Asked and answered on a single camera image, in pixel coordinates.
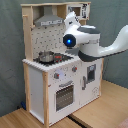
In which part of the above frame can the wooden toy kitchen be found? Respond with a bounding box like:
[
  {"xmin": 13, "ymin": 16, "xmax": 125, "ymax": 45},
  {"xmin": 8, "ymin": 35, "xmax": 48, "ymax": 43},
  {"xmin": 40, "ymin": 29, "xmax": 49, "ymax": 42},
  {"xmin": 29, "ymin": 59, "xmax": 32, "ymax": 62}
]
[{"xmin": 22, "ymin": 3, "xmax": 103, "ymax": 128}]

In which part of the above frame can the small metal pot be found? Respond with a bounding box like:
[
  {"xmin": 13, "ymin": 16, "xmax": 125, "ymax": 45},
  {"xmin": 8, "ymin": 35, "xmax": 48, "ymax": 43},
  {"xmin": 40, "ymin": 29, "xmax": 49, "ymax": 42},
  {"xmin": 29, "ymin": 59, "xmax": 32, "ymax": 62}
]
[{"xmin": 39, "ymin": 51, "xmax": 54, "ymax": 63}]

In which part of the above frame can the black toy stovetop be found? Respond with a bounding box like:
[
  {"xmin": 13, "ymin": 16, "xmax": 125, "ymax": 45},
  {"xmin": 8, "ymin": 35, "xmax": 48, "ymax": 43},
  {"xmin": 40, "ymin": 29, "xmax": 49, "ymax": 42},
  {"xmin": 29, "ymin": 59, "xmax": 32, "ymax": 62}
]
[{"xmin": 35, "ymin": 53, "xmax": 72, "ymax": 66}]

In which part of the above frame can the toy oven door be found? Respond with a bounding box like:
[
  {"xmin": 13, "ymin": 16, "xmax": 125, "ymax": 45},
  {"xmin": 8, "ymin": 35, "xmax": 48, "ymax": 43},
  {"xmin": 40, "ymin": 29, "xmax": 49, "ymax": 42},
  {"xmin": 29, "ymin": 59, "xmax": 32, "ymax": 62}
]
[{"xmin": 56, "ymin": 85, "xmax": 74, "ymax": 111}]

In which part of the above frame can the toy microwave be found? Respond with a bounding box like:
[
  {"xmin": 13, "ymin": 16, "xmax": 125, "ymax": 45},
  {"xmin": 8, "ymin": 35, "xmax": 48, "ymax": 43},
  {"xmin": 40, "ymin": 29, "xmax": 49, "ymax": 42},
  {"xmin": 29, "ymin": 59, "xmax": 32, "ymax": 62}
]
[{"xmin": 67, "ymin": 3, "xmax": 90, "ymax": 19}]

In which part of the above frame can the grey fabric backdrop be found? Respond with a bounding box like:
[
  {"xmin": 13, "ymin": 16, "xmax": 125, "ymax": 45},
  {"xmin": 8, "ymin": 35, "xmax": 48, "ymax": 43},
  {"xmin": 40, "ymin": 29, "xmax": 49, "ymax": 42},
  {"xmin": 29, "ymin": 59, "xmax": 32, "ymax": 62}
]
[{"xmin": 0, "ymin": 0, "xmax": 128, "ymax": 117}]

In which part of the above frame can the grey toy range hood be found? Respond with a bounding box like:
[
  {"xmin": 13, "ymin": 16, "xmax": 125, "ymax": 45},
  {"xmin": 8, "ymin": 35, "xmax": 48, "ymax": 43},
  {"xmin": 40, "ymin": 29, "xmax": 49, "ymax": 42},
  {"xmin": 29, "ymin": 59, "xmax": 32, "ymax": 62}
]
[{"xmin": 34, "ymin": 6, "xmax": 63, "ymax": 27}]

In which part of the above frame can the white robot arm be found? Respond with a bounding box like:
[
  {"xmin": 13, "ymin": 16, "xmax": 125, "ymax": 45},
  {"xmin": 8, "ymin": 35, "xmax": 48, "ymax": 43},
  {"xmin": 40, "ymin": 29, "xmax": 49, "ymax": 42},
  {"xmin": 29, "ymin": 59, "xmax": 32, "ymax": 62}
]
[{"xmin": 63, "ymin": 11, "xmax": 128, "ymax": 62}]

